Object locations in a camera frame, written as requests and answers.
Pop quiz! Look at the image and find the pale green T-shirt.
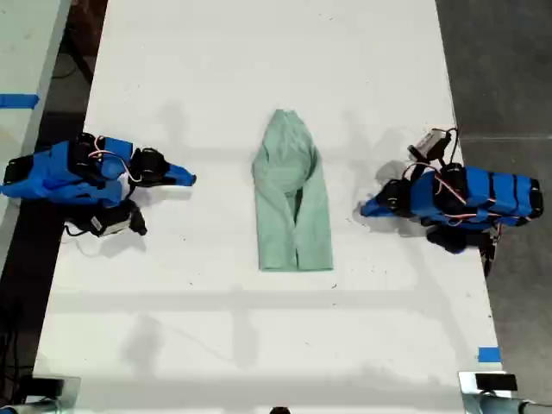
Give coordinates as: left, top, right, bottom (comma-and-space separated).
251, 109, 335, 273

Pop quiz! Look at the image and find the black table clamp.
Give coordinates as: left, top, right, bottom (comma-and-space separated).
481, 235, 496, 278

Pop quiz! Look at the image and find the long blue tape strip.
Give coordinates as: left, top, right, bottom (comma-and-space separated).
0, 93, 41, 110

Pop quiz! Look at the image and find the pale side table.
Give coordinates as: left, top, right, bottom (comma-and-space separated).
0, 0, 73, 271

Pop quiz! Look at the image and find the small black box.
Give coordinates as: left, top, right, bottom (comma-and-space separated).
24, 377, 66, 397
474, 373, 518, 392

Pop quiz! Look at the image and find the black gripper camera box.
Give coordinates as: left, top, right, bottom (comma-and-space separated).
88, 210, 131, 239
407, 128, 452, 163

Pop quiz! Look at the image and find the black camera cable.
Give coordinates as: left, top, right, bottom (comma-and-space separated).
437, 126, 461, 169
63, 221, 93, 238

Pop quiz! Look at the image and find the metal bracket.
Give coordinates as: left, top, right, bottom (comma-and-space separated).
16, 374, 83, 414
457, 370, 552, 414

